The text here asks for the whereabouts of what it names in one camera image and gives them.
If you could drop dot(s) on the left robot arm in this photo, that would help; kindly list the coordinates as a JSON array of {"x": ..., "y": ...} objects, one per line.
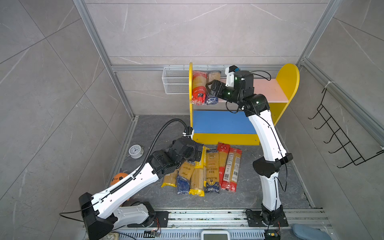
[{"x": 104, "y": 211}]

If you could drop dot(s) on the red clear spaghetti bag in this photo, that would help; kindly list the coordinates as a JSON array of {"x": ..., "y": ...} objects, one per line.
[{"x": 199, "y": 89}]

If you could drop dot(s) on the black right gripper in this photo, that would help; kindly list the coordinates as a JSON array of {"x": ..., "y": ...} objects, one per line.
[{"x": 222, "y": 86}]

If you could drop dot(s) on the round white gauge clock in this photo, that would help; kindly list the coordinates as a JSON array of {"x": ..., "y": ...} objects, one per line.
[{"x": 136, "y": 151}]

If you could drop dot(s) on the red white-label spaghetti bag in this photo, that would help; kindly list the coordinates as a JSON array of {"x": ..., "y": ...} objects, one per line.
[{"x": 231, "y": 172}]

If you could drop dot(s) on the yellow shelf unit frame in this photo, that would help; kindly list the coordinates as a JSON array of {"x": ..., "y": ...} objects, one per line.
[{"x": 288, "y": 78}]

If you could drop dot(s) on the black wall hook rack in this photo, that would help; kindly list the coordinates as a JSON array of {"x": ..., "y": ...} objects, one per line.
[{"x": 343, "y": 141}]

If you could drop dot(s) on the blue-end Chinese spaghetti bag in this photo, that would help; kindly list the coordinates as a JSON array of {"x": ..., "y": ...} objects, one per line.
[{"x": 212, "y": 172}]

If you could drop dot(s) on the white wire basket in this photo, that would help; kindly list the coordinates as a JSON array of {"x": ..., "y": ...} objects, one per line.
[{"x": 176, "y": 79}]

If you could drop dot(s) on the orange monster toy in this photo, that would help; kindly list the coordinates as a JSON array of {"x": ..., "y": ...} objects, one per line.
[{"x": 118, "y": 178}]

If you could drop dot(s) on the white digital display device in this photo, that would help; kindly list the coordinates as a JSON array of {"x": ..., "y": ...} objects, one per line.
[{"x": 215, "y": 235}]

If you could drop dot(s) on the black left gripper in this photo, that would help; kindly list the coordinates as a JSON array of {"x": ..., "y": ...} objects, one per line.
[{"x": 194, "y": 156}]

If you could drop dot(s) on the pink upper shelf board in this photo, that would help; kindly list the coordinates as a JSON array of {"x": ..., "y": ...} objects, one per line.
[{"x": 271, "y": 90}]

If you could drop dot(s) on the yellow Pastatime spaghetti bag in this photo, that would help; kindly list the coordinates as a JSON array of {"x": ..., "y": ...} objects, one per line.
[{"x": 198, "y": 179}]

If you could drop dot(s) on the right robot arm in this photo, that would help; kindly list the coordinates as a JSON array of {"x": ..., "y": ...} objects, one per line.
[{"x": 239, "y": 89}]

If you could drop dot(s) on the dark blue spaghetti No5 bag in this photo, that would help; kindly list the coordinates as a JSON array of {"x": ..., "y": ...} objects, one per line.
[{"x": 183, "y": 186}]

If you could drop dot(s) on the blue Ankara spaghetti bag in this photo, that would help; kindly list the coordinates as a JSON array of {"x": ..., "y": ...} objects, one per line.
[{"x": 186, "y": 170}]

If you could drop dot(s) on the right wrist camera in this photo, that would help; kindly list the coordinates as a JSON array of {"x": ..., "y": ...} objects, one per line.
[{"x": 230, "y": 75}]

